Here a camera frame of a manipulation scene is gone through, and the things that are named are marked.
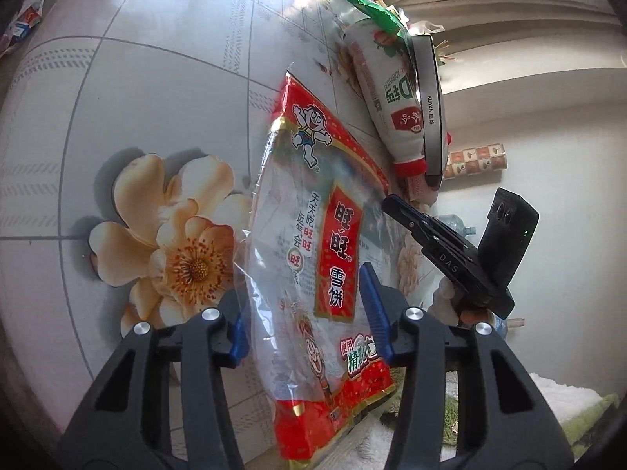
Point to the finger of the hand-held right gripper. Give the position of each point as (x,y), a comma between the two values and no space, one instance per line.
(406,215)

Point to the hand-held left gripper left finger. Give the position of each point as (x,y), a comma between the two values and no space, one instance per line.
(238,338)

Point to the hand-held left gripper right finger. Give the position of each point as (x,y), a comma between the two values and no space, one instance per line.
(374,313)

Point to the red rice cracker bag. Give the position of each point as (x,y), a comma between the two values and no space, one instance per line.
(303,254)

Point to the white bottle with red cap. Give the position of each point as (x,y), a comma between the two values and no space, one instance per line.
(392,93)

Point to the green snack bag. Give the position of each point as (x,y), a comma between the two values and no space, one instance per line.
(377,10)

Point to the person's right hand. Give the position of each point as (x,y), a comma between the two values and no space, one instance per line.
(443,301)

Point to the large clear water jug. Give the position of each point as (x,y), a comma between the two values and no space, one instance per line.
(458,227)

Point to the patterned vinyl roll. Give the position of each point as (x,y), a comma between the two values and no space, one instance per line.
(477,159)

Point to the white fluffy blanket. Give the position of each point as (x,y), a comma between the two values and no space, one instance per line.
(563,396)

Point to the green fuzzy cloth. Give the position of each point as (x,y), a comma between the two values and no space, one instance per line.
(588,426)

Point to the red white crumpled packet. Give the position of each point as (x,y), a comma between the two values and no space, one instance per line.
(27,19)

